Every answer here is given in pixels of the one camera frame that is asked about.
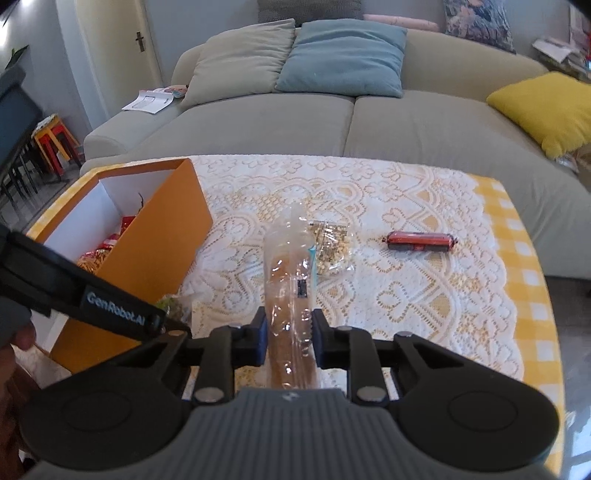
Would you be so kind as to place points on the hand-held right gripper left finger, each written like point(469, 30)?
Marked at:
point(262, 337)

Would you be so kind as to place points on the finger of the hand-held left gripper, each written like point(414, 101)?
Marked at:
point(175, 330)

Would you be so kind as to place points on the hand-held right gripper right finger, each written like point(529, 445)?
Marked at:
point(316, 339)

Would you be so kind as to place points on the green snack packet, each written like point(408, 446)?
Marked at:
point(173, 304)

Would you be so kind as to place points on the clear biscuit packet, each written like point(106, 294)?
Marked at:
point(288, 286)

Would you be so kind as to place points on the orange cardboard box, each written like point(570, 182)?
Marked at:
point(157, 249)

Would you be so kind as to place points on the person's left hand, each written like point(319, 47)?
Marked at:
point(24, 336)

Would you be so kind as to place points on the yellow snack bag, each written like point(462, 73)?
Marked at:
point(92, 263)

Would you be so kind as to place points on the red snack packet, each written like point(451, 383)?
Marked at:
point(128, 224)

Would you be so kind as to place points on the clear bag of gold candies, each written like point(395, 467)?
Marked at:
point(330, 244)

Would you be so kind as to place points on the white lace tablecloth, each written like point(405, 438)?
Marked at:
point(415, 300)

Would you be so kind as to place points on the black dining chair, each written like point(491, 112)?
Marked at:
point(21, 175)

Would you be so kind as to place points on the red stool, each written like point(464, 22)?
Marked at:
point(57, 152)

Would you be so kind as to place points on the red sausage stick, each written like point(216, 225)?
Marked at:
point(418, 241)

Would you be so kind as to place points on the red and yellow stools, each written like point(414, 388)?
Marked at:
point(53, 129)

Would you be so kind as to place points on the patterned cloth on stool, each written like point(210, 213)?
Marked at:
point(44, 122)

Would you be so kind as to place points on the white open booklet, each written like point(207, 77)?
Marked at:
point(145, 102)

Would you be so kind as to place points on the grey sofa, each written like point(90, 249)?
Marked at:
point(277, 124)

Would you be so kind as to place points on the yellow checked tablecloth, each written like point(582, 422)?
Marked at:
point(531, 277)

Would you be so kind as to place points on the colourful magazine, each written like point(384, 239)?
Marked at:
point(175, 91)

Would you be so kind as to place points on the cream door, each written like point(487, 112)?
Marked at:
point(111, 60)

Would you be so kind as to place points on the green plant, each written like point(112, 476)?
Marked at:
point(17, 56)

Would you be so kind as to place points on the beige cushion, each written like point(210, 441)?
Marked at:
point(240, 64)

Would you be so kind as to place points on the yellow cushion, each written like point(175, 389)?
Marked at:
point(549, 110)

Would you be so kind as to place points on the pink cushion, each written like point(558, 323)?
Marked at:
point(401, 22)

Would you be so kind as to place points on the houndstooth cushion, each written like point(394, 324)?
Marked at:
point(309, 9)

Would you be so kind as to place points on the patterned blue cushion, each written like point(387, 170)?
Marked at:
point(480, 21)

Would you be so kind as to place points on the stack of books and papers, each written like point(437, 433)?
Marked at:
point(554, 50)

